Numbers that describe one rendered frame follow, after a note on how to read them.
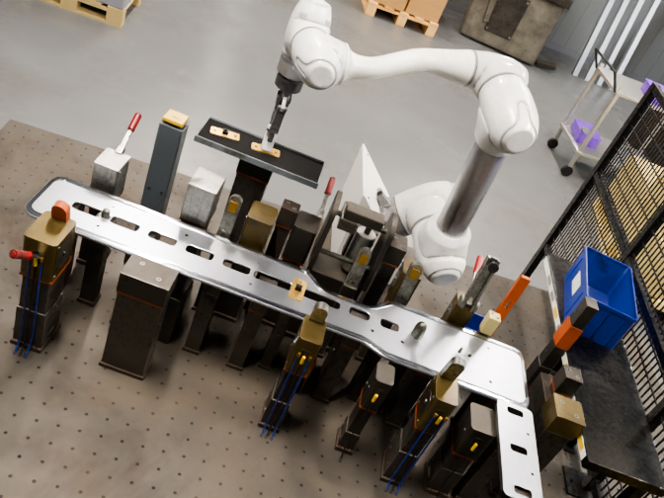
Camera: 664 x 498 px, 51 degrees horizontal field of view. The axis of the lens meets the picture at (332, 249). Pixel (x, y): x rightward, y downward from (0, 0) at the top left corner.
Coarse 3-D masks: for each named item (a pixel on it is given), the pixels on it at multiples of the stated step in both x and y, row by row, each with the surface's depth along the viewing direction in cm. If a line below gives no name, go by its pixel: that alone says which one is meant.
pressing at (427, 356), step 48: (48, 192) 177; (96, 192) 183; (96, 240) 170; (144, 240) 175; (192, 240) 182; (240, 288) 174; (384, 336) 180; (432, 336) 187; (480, 336) 194; (480, 384) 178
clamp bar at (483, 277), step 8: (488, 256) 187; (488, 264) 188; (496, 264) 184; (480, 272) 188; (488, 272) 189; (496, 272) 185; (480, 280) 190; (488, 280) 189; (472, 288) 190; (480, 288) 191; (464, 296) 193; (480, 296) 191; (464, 304) 193; (472, 304) 193
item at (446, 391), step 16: (432, 384) 169; (448, 384) 167; (432, 400) 164; (448, 400) 163; (416, 416) 171; (432, 416) 166; (448, 416) 165; (400, 432) 180; (416, 432) 171; (432, 432) 169; (400, 448) 176; (416, 448) 174; (384, 464) 183; (400, 464) 176; (384, 480) 181; (400, 480) 181
